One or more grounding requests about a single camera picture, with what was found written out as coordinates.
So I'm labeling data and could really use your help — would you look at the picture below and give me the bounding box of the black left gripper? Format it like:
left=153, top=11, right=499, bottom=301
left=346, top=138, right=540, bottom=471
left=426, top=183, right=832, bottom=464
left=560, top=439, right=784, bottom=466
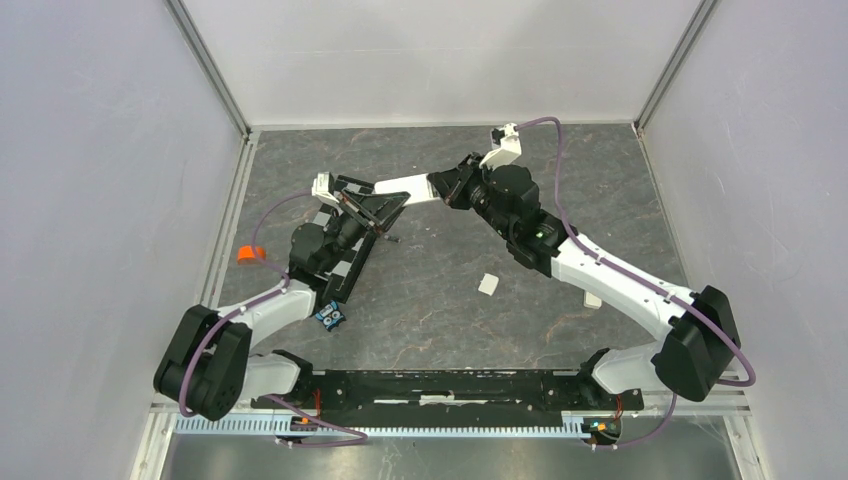
left=321, top=187, right=412, bottom=273

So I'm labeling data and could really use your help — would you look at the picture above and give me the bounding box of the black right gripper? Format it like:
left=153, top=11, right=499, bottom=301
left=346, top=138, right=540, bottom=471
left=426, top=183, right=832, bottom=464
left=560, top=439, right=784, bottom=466
left=430, top=151, right=515, bottom=240

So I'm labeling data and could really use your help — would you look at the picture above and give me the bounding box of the white remote control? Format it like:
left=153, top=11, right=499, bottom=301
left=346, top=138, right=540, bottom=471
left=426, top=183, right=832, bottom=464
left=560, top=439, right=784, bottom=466
left=373, top=173, right=441, bottom=207

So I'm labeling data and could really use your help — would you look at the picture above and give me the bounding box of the white battery cover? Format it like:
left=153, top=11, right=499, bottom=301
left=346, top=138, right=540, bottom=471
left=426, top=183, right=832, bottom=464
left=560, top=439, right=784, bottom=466
left=478, top=273, right=499, bottom=296

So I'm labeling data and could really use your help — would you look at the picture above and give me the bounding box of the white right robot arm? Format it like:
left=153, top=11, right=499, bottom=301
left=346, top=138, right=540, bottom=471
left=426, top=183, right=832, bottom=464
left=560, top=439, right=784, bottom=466
left=426, top=154, right=741, bottom=408

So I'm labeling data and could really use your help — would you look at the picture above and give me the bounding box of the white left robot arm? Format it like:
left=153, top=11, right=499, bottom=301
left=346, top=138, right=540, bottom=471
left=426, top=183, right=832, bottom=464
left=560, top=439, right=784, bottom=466
left=153, top=183, right=413, bottom=421

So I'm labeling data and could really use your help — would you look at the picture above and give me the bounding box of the black white chessboard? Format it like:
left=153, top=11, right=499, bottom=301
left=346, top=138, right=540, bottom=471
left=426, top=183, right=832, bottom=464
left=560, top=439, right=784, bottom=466
left=312, top=175, right=377, bottom=304

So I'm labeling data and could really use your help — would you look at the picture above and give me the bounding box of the blue owl eraser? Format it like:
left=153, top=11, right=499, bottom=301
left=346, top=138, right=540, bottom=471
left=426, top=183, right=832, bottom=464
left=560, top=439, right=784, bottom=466
left=313, top=300, right=347, bottom=332

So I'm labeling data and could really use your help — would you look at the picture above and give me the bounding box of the orange tape roll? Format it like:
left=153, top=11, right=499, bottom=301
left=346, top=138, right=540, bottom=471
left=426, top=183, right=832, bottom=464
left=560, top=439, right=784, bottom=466
left=236, top=245, right=266, bottom=265

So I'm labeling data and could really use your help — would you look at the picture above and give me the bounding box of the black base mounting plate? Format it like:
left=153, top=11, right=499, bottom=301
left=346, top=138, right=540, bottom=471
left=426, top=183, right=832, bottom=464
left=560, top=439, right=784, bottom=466
left=282, top=369, right=645, bottom=428

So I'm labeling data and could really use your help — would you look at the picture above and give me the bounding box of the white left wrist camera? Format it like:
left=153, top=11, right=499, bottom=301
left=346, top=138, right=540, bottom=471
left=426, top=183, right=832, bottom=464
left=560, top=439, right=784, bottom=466
left=310, top=172, right=339, bottom=208

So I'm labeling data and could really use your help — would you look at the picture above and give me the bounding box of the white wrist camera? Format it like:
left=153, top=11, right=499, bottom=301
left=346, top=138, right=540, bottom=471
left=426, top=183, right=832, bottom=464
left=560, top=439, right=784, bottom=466
left=480, top=123, right=522, bottom=170
left=310, top=172, right=339, bottom=208

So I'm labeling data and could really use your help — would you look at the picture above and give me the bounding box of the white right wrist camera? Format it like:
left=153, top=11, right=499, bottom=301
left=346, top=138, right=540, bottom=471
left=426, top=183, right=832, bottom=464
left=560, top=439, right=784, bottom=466
left=480, top=123, right=522, bottom=170

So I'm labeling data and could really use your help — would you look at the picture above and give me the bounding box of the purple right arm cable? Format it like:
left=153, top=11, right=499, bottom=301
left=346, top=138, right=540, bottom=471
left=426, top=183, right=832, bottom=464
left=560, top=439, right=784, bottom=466
left=516, top=116, right=758, bottom=452

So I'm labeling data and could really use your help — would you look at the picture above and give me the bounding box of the white slotted cable duct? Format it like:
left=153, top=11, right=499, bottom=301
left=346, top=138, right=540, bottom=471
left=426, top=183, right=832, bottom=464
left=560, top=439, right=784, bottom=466
left=174, top=410, right=590, bottom=440

